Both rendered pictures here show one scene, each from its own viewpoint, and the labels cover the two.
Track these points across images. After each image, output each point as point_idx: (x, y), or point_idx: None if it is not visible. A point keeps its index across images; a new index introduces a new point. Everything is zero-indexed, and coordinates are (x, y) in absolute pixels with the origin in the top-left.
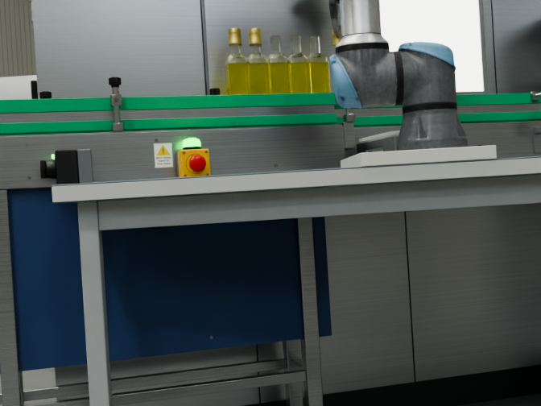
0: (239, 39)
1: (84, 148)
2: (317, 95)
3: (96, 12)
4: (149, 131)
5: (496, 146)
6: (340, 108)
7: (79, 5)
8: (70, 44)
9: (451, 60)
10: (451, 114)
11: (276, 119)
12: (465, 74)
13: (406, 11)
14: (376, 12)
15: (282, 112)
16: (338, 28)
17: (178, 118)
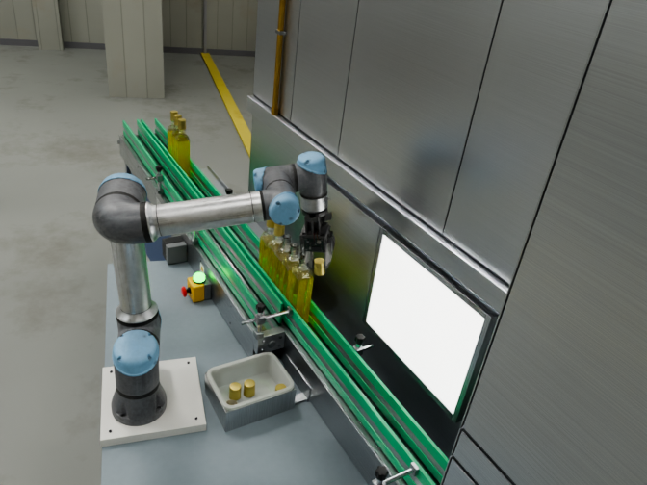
0: (269, 223)
1: (186, 242)
2: (252, 302)
3: (269, 148)
4: (200, 253)
5: (365, 463)
6: (293, 319)
7: (264, 139)
8: (259, 162)
9: (119, 369)
10: (118, 397)
11: (238, 296)
12: (443, 382)
13: (411, 279)
14: (122, 299)
15: (241, 294)
16: (310, 261)
17: (211, 256)
